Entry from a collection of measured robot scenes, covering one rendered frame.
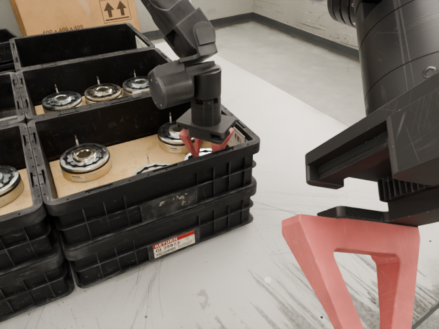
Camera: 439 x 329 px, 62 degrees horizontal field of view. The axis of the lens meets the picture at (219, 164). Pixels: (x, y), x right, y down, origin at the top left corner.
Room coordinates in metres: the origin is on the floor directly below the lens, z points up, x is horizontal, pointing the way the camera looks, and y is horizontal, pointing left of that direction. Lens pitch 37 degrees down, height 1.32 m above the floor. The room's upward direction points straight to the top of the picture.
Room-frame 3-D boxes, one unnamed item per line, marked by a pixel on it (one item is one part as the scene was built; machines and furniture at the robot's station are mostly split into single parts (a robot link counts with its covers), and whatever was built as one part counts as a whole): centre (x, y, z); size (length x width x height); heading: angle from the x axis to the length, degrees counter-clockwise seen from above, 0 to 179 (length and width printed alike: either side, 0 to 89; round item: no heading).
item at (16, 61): (1.17, 0.44, 0.92); 0.40 x 0.30 x 0.02; 118
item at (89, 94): (0.96, 0.33, 0.86); 0.10 x 0.10 x 0.01
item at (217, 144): (0.62, 0.02, 0.91); 0.07 x 0.07 x 0.09; 65
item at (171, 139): (0.75, 0.10, 0.86); 0.10 x 0.10 x 0.01
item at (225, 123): (0.62, 0.03, 0.98); 0.10 x 0.07 x 0.07; 65
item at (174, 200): (0.63, 0.16, 0.87); 0.40 x 0.30 x 0.11; 118
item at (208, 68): (0.62, 0.03, 1.04); 0.07 x 0.06 x 0.07; 123
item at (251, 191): (0.63, 0.16, 0.76); 0.40 x 0.30 x 0.12; 118
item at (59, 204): (0.63, 0.16, 0.92); 0.40 x 0.30 x 0.02; 118
